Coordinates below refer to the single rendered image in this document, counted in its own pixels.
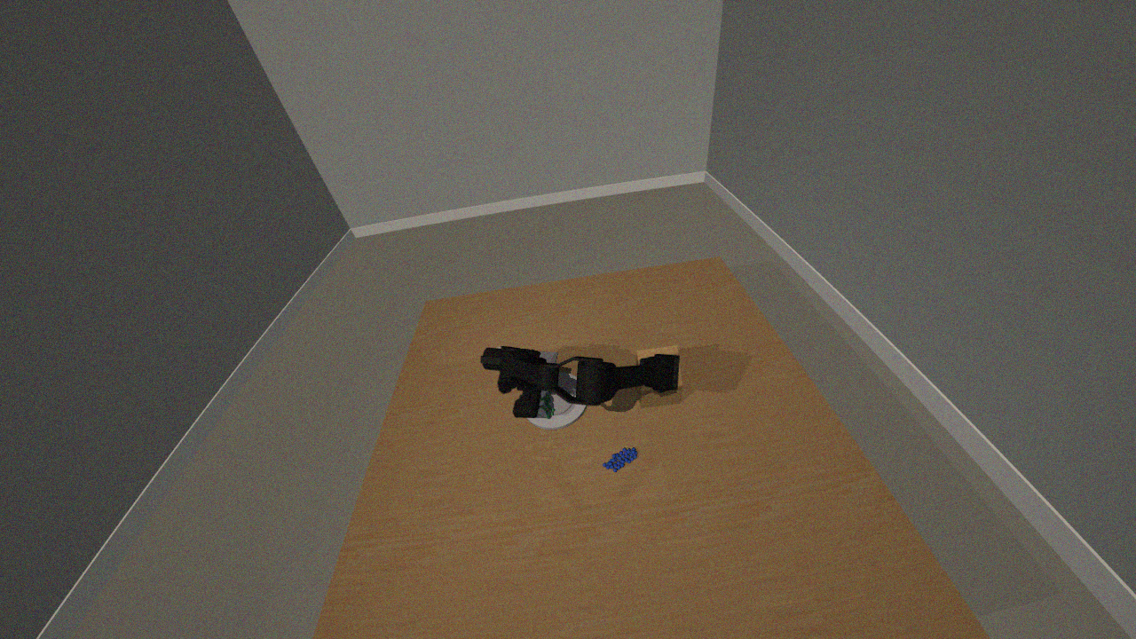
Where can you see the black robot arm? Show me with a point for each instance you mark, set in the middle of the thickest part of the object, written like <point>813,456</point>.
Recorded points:
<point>597,381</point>

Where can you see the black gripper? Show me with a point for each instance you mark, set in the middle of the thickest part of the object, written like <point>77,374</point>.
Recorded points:
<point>527,405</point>

